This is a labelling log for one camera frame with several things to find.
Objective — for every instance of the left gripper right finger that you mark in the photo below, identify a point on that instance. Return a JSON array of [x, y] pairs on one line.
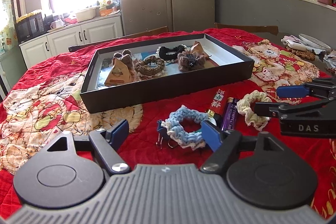
[[224, 145]]

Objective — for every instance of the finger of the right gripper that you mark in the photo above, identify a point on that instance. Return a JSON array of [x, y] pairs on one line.
[[319, 88], [322, 109]]

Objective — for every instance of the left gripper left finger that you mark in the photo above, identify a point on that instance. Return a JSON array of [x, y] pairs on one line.
[[105, 144]]

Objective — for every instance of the purple lighter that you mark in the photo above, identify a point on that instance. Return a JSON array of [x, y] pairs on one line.
[[230, 115]]

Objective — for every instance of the blue and white scrunchie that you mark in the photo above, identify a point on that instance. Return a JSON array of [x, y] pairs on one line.
[[175, 123]]

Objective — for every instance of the red lighter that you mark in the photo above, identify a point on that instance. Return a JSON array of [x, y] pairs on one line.
[[217, 106]]

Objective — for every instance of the blue binder clip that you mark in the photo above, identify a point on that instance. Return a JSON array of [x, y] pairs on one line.
[[162, 135]]

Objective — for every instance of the brown braided scrunchie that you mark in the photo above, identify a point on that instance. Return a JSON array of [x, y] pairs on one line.
[[150, 67]]

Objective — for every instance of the brown triangular paper packet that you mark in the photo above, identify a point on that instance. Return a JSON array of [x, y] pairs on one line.
[[197, 48]]

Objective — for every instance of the white plate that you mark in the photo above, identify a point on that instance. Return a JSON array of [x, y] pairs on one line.
[[313, 42]]

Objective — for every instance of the black shallow tray box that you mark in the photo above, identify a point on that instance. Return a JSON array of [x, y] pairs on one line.
[[231, 66]]

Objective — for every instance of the red printed blanket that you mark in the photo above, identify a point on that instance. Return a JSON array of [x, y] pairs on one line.
[[46, 99]]

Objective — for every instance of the wooden chair back right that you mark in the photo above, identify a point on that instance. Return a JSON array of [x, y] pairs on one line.
[[252, 29]]

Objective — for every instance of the wooden chair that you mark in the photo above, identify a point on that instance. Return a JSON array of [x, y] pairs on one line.
[[252, 29], [153, 32]]

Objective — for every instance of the brown fuzzy bear hair clip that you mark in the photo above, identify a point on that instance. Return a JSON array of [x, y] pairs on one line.
[[125, 58]]

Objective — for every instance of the mauve flower hair clip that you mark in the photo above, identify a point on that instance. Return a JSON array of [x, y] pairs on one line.
[[188, 61]]

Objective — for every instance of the black and cream scrunchie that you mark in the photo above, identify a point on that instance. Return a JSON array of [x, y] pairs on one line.
[[170, 54]]

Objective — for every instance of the white kitchen cabinet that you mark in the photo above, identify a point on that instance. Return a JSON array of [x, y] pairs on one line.
[[55, 42]]

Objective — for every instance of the wooden chair back left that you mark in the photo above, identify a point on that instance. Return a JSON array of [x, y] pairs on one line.
[[153, 32]]

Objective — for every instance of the white tub on counter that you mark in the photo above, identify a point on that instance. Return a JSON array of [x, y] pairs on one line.
[[86, 14]]

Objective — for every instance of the black microwave oven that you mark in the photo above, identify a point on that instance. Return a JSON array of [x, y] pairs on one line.
[[30, 27]]

